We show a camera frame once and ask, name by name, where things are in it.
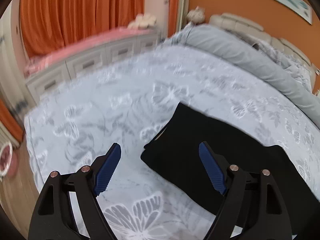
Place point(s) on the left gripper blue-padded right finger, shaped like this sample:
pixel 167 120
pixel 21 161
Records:
pixel 252 206

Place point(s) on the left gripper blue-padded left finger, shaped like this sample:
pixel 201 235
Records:
pixel 67 207

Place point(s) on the black pants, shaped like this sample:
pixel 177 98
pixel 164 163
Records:
pixel 175 155

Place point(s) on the grey butterfly bedspread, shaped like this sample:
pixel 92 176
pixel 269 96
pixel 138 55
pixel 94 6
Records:
pixel 129 102

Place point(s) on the white drawer cabinet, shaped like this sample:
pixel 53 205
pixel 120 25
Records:
pixel 87 60

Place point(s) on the butterfly print pillow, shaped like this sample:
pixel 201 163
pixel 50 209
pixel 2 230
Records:
pixel 291 65

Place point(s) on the grey folded duvet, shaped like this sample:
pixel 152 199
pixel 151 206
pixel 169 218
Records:
pixel 228 47

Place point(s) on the beige padded headboard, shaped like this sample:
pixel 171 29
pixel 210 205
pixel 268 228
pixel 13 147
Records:
pixel 233 22

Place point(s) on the pink cushion mat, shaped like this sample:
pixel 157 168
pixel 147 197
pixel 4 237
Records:
pixel 39 63

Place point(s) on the plush toy by bed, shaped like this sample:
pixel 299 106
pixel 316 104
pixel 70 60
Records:
pixel 196 16

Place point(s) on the orange curtain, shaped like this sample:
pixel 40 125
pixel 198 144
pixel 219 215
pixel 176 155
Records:
pixel 49 25

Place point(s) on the white flower plush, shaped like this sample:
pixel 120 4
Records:
pixel 143 21

